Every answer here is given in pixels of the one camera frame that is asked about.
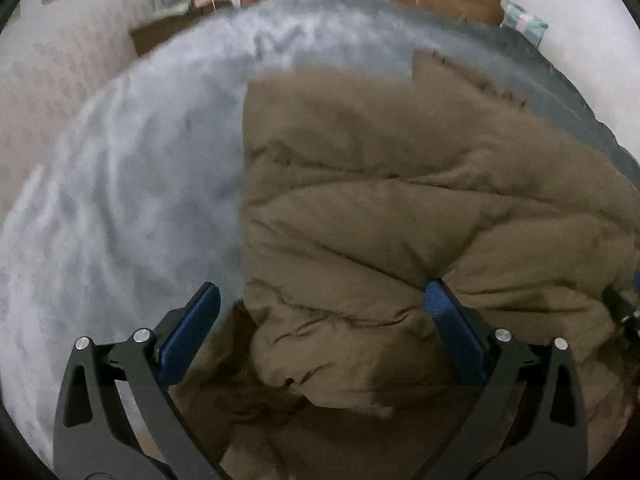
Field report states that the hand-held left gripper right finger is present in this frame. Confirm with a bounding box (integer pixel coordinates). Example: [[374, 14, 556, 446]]
[[415, 279, 590, 480]]

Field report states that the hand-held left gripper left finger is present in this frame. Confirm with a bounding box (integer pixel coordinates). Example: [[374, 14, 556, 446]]
[[52, 281, 222, 480]]

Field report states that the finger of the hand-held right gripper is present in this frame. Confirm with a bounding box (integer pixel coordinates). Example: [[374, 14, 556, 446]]
[[602, 270, 640, 340]]

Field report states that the brown puffer jacket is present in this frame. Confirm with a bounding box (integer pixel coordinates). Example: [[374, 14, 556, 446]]
[[167, 50, 640, 480]]

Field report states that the grey fleece blanket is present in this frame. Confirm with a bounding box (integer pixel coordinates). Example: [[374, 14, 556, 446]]
[[0, 0, 640, 471]]

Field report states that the wooden nightstand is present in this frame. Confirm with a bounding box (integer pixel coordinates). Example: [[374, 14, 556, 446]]
[[129, 0, 236, 57]]

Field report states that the checked pastel pillow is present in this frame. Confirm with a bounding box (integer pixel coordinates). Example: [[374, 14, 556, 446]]
[[501, 0, 549, 46]]

